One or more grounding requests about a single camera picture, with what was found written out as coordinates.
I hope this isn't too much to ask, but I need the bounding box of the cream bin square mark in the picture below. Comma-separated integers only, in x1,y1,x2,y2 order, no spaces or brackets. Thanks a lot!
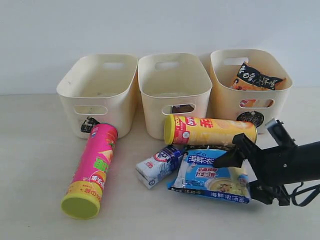
137,53,213,140

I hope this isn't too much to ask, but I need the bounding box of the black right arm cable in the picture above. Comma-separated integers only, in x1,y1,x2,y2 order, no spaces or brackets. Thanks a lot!
287,181,320,208

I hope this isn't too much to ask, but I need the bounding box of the cream bin circle mark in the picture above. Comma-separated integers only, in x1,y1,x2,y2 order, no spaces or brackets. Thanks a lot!
209,49,293,134

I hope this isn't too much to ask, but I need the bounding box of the blue seafood noodle packet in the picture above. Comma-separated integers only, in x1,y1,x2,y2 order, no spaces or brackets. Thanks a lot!
168,148,251,204

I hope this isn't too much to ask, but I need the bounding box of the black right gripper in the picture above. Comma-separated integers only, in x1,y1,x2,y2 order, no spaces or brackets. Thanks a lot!
213,133,308,206

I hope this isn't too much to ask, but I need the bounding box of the yellow chips can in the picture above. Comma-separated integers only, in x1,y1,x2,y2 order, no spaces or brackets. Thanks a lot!
164,114,258,147

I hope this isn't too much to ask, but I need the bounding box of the cream bin triangle mark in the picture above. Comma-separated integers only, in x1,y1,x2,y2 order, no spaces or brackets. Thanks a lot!
56,54,139,139

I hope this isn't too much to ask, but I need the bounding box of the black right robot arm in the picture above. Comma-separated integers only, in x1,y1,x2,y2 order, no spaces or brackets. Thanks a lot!
213,133,320,207

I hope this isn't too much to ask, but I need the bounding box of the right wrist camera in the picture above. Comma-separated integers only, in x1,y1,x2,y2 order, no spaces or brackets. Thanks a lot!
265,118,296,148

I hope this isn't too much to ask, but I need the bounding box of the small blue white packet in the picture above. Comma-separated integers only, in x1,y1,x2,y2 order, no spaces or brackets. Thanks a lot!
135,144,185,189

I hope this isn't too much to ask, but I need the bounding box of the pink chips can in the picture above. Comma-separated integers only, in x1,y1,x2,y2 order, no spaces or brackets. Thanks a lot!
61,123,118,220

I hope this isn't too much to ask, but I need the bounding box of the orange mutton noodle packet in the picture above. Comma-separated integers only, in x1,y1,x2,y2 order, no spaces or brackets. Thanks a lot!
230,61,287,108

